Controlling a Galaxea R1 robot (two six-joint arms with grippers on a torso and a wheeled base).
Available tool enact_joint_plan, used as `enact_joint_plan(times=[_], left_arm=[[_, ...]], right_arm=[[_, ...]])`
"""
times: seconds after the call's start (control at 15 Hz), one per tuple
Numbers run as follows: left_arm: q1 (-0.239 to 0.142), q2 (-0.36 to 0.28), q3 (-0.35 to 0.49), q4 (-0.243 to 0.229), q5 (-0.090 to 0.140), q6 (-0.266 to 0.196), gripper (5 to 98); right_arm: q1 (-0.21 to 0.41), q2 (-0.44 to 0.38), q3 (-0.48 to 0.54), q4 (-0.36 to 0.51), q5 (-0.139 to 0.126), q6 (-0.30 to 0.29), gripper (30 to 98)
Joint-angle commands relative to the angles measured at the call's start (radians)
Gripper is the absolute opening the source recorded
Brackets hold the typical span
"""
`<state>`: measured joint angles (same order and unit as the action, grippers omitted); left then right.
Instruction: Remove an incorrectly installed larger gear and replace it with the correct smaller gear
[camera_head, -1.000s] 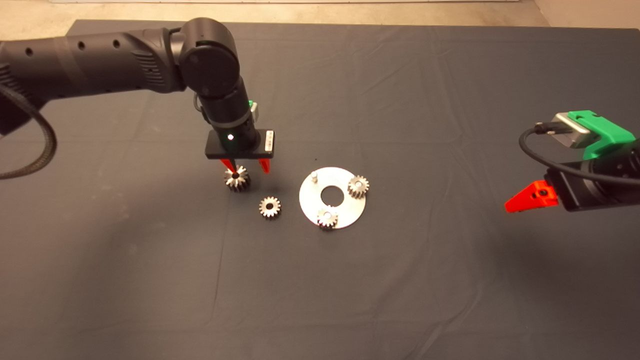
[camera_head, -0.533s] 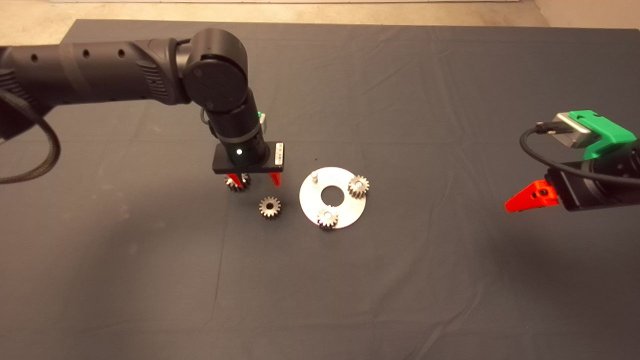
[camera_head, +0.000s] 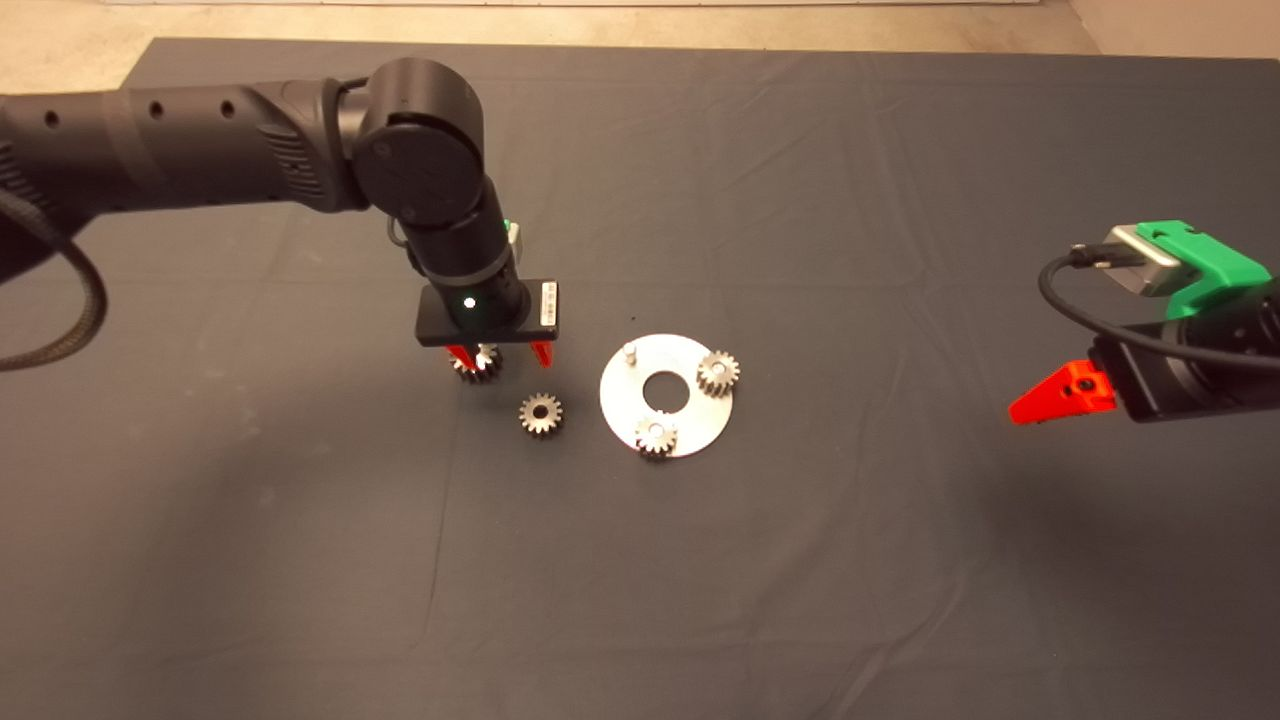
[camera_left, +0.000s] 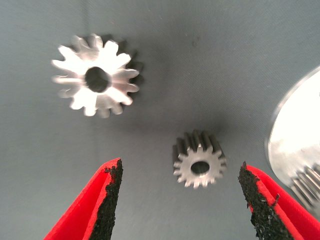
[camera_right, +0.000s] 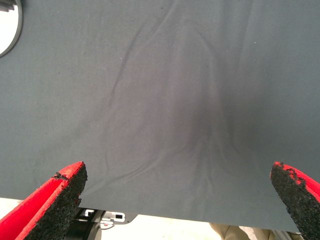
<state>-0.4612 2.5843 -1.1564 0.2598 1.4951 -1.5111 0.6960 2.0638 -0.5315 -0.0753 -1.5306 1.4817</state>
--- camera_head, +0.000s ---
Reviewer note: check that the small steel gear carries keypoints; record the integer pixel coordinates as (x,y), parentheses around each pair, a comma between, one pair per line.
(657,442)
(529,420)
(718,378)

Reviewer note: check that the dark grey table cloth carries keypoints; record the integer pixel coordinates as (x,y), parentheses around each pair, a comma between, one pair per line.
(800,550)

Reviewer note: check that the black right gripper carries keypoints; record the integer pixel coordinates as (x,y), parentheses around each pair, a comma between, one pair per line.
(1205,395)

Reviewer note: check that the larger steel gear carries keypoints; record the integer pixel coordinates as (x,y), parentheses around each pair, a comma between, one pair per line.
(487,368)

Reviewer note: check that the green right camera mount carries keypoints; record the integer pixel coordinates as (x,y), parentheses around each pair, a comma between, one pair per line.
(1215,270)

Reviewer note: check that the silver right camera box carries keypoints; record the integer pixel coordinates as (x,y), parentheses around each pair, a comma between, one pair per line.
(1145,262)

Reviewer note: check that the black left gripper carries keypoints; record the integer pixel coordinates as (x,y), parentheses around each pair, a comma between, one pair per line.
(470,320)

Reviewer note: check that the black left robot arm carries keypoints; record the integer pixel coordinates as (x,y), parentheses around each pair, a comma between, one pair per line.
(200,150)

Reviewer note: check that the round metal plate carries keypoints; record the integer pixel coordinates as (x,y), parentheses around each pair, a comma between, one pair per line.
(700,420)

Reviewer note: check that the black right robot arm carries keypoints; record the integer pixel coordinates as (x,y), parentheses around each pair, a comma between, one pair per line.
(1273,300)

